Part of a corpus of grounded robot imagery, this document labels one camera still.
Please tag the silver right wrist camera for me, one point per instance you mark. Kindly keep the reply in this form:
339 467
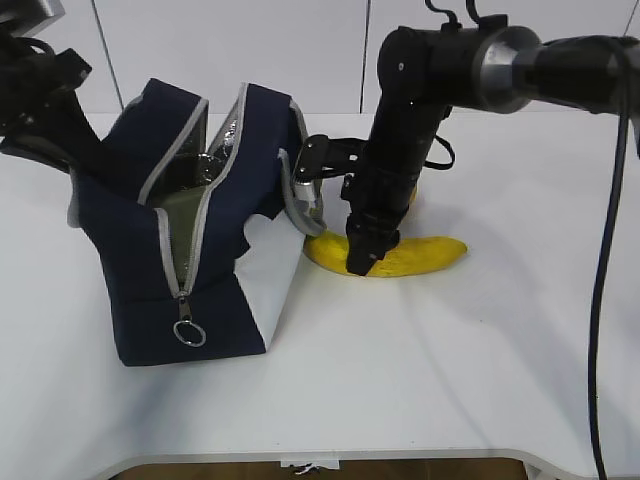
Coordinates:
307 175

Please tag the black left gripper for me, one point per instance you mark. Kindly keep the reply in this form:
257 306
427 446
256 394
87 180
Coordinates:
36 80

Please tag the yellow banana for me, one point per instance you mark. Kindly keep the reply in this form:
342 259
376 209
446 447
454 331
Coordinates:
412 257

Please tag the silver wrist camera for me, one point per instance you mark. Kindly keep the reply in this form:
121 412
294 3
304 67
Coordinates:
29 17
307 175

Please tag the white tape on table edge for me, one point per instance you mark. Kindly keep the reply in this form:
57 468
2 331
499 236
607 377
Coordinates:
311 461

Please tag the glass box with green lid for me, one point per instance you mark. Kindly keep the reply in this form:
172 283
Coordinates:
181 208

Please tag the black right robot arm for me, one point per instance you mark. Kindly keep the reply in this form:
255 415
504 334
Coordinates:
424 74

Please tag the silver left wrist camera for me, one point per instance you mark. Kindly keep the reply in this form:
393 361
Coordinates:
29 17

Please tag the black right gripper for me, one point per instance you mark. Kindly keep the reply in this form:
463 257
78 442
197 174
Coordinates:
378 187

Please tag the navy and white lunch bag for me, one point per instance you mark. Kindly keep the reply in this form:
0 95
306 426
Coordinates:
247 240

